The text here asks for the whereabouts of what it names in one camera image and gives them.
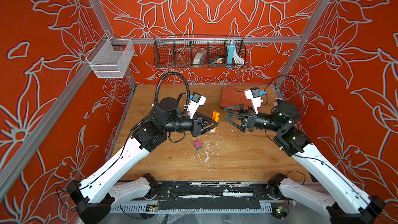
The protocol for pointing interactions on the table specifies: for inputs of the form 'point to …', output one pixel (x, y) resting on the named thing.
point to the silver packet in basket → (198, 58)
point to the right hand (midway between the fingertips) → (224, 117)
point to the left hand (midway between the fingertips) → (215, 122)
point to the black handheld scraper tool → (277, 100)
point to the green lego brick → (199, 148)
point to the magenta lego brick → (198, 143)
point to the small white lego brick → (212, 130)
